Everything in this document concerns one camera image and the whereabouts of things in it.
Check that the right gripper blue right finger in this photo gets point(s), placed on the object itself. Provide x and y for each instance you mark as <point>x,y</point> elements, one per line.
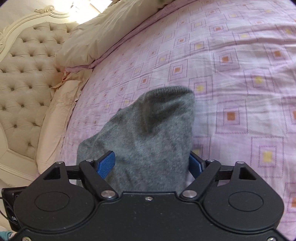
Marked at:
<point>204,172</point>

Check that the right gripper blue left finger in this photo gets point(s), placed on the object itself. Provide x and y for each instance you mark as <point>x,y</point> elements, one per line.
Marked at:
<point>94,173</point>

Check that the grey argyle knit sweater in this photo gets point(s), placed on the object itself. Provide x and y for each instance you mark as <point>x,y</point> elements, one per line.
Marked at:
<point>151,138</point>

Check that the beige pillow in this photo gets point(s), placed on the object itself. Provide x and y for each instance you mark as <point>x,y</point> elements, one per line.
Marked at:
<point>66,94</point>

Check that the pink patterned bed sheet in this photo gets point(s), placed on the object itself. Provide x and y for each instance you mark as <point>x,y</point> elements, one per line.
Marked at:
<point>238,57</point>

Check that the beige tufted headboard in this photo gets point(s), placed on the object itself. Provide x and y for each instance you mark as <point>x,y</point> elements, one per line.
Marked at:
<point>29,72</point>

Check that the beige duvet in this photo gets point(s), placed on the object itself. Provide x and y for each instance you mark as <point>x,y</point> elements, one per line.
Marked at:
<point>90,40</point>

